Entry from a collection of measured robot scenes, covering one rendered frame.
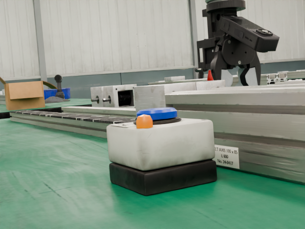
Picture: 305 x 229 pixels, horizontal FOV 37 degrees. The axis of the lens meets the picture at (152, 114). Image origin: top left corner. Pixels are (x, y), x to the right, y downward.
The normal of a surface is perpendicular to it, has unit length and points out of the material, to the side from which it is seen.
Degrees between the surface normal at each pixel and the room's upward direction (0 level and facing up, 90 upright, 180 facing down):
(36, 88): 64
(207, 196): 0
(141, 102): 90
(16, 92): 68
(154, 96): 90
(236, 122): 90
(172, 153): 90
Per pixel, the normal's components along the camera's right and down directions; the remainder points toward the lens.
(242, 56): 0.47, 0.03
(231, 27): -0.88, 0.07
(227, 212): -0.07, -0.99
